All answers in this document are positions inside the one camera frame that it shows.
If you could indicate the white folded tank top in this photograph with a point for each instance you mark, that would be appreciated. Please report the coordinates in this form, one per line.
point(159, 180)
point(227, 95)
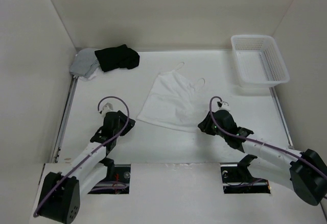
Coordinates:
point(92, 76)

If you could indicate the metal table rail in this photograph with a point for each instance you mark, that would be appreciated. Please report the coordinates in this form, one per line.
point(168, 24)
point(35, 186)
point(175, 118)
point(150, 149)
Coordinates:
point(63, 122)
point(281, 116)

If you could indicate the left metal table rail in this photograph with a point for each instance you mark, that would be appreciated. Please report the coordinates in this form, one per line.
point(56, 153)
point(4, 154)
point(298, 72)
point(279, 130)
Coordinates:
point(63, 122)

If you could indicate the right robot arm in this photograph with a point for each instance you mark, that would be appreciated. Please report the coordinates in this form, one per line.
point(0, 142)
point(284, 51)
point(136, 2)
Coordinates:
point(302, 172)

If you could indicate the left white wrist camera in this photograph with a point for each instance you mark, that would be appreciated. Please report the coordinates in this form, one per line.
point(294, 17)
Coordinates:
point(108, 107)

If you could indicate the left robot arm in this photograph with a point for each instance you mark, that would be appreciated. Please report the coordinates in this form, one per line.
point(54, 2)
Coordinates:
point(91, 172)

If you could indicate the right metal table rail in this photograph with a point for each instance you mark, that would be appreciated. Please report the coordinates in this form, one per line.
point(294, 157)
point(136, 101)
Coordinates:
point(281, 116)

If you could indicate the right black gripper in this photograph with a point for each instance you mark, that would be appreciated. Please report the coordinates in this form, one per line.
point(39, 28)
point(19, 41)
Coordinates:
point(204, 126)

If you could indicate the white tank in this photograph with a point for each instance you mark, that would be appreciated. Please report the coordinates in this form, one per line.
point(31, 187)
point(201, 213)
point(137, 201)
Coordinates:
point(92, 76)
point(174, 102)

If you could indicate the black folded tank top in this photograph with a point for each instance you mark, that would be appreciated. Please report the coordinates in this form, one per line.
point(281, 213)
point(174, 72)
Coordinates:
point(121, 57)

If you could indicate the grey folded tank top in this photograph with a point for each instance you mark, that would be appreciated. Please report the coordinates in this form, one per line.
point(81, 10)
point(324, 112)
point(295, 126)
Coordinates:
point(85, 63)

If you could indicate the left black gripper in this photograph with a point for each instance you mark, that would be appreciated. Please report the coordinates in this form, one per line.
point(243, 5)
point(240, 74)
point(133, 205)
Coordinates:
point(131, 124)

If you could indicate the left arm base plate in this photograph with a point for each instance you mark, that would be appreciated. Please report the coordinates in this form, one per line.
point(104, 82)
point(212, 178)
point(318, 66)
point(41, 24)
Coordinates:
point(116, 182)

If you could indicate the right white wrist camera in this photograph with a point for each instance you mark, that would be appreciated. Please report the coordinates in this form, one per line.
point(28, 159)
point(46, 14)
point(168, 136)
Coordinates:
point(223, 106)

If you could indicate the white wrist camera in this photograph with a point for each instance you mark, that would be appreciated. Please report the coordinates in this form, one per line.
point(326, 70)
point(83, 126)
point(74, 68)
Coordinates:
point(223, 106)
point(108, 107)

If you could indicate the white plastic basket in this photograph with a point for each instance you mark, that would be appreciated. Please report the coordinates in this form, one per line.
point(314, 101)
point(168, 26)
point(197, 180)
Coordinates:
point(258, 61)

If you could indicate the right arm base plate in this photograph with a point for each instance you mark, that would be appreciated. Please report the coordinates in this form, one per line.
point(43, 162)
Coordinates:
point(237, 180)

